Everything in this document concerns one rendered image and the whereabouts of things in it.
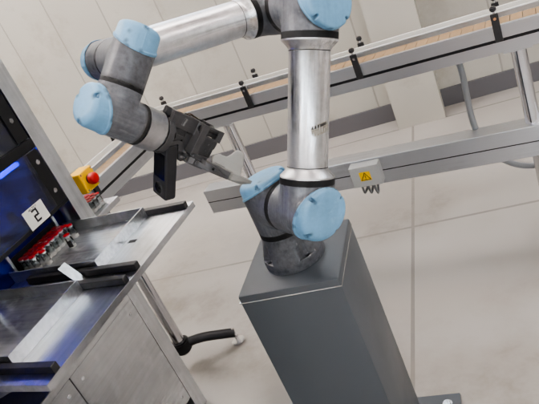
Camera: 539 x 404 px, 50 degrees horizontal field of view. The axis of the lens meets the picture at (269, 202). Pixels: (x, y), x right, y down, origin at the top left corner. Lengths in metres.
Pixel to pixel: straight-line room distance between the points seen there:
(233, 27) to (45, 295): 0.88
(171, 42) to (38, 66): 3.66
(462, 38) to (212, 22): 1.09
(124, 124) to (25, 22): 3.75
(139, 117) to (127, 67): 0.08
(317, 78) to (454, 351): 1.29
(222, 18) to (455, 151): 1.29
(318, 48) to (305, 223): 0.34
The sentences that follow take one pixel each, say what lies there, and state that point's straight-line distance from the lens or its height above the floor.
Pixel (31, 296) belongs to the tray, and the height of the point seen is 0.88.
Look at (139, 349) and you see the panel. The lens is 2.11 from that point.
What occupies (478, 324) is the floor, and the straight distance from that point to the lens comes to 2.26.
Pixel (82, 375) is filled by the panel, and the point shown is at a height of 0.55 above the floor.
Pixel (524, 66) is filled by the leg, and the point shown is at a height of 0.77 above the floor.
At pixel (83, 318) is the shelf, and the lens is 1.45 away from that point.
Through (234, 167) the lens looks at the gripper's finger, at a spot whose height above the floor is 1.13.
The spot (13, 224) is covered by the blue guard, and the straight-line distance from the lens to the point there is 1.79.
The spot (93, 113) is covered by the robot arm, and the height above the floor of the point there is 1.35.
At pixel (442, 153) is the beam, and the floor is 0.51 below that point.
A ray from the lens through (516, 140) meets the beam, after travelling 2.26.
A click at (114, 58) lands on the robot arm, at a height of 1.41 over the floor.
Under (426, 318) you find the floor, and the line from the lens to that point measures 2.34.
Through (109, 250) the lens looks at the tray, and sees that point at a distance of 1.65.
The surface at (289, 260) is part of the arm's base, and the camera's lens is 1.35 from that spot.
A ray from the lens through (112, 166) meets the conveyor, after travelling 2.27.
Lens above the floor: 1.51
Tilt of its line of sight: 25 degrees down
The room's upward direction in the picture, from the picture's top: 24 degrees counter-clockwise
